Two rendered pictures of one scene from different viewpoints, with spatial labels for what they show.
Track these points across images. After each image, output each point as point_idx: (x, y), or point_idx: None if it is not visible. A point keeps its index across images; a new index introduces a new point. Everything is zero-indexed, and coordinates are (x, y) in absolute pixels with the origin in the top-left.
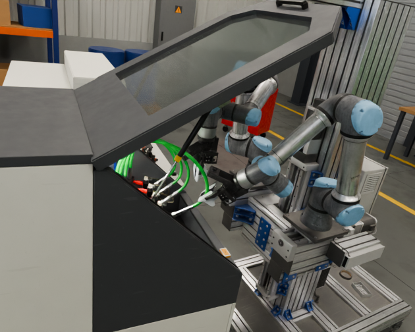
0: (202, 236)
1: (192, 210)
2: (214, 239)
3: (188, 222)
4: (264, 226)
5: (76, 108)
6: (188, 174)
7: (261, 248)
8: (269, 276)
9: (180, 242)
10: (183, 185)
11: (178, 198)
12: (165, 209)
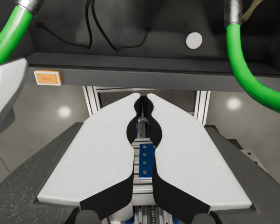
0: (136, 65)
1: (211, 75)
2: (97, 77)
3: (208, 62)
4: (150, 169)
5: None
6: (262, 91)
7: (144, 145)
8: (148, 132)
9: None
10: (238, 54)
11: None
12: (279, 32)
